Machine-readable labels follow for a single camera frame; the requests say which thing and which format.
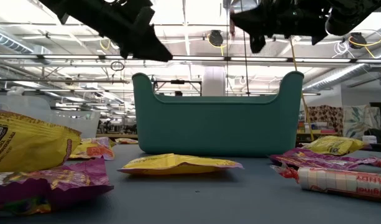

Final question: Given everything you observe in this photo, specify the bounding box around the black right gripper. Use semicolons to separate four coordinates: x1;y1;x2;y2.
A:
234;0;331;54

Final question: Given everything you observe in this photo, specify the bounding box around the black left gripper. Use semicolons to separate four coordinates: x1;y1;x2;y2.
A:
84;0;174;62

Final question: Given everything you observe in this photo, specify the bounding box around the clear plastic bin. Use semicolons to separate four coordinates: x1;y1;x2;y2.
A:
0;93;101;139

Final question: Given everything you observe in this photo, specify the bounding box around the black metal rack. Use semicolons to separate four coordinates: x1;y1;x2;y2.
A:
152;79;203;96

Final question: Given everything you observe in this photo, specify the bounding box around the white round column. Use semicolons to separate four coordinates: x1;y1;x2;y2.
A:
202;65;226;96

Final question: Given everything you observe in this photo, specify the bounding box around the green plastic bin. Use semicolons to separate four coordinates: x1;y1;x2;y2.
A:
131;70;305;157

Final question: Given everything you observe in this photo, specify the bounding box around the leopard pattern fabric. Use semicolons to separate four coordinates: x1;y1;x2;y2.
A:
308;105;345;135

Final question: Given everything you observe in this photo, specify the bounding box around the floral pattern fabric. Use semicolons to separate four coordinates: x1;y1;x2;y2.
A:
344;105;380;139

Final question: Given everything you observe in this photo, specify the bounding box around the purple Skittles pack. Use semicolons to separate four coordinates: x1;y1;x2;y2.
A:
356;156;381;168
269;147;362;171
0;157;115;216

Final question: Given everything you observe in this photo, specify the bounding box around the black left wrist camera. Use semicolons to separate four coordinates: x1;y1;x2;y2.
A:
132;0;156;27

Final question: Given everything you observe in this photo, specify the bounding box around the black ceiling cable reel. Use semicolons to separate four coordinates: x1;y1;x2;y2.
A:
348;32;368;50
208;29;224;47

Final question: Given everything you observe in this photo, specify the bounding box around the silver ventilation duct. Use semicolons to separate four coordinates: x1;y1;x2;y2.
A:
303;52;381;91

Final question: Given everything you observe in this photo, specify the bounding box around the yellow hanging cable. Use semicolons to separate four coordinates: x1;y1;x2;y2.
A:
288;36;315;141

